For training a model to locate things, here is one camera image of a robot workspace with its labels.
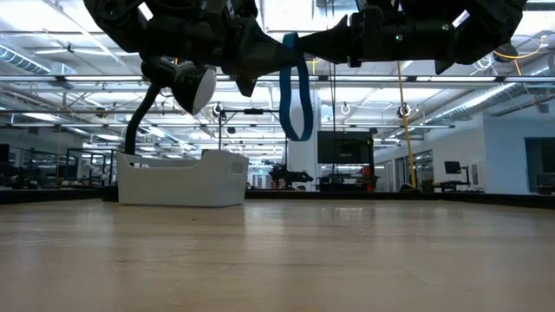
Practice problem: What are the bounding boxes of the yellow extension cable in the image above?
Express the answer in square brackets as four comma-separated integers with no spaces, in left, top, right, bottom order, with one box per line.
[396,60,418,188]

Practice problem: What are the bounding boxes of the black desk lamp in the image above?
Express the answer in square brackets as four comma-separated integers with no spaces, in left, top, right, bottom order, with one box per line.
[100,55,217,203]

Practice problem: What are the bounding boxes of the black television screen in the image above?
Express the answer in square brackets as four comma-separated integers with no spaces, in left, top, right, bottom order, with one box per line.
[317,130,375,166]

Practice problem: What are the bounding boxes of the large blue rubber band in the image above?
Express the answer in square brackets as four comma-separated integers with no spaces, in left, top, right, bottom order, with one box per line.
[278,31,315,143]

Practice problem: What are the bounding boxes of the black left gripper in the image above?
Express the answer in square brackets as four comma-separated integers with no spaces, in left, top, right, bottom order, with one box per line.
[186,0,304,99]

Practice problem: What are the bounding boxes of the black ceiling cable reel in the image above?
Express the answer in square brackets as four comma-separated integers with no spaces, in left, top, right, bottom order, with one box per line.
[493,42,519,64]

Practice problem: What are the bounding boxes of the black metal workstation frame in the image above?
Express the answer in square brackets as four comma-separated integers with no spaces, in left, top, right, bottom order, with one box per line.
[63,147,119,188]

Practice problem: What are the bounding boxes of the black aluminium table frame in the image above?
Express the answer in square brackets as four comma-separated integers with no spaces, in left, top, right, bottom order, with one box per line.
[0,186,555,210]

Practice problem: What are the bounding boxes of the black equipment cart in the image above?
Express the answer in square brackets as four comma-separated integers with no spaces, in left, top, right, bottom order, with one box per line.
[317,163,379,193]

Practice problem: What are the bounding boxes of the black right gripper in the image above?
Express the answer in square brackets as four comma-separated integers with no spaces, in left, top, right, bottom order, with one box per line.
[298,0,417,69]

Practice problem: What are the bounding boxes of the white plastic bin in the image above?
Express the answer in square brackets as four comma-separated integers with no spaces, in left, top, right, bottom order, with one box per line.
[115,149,251,208]

